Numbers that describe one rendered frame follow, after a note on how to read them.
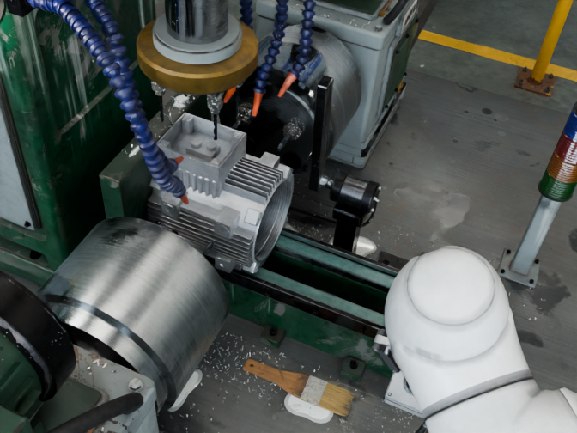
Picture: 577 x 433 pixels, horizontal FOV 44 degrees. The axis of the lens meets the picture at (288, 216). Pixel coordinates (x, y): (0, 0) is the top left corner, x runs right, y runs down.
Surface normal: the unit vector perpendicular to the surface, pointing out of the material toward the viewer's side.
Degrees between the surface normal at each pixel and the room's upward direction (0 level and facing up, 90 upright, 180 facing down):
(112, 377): 0
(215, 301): 69
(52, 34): 90
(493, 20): 0
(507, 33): 0
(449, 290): 24
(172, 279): 32
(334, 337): 90
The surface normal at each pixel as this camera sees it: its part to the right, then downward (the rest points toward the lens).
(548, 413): -0.04, -0.79
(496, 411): -0.15, -0.48
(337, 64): 0.63, -0.32
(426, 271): -0.37, -0.52
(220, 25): 0.73, 0.52
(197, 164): -0.40, 0.64
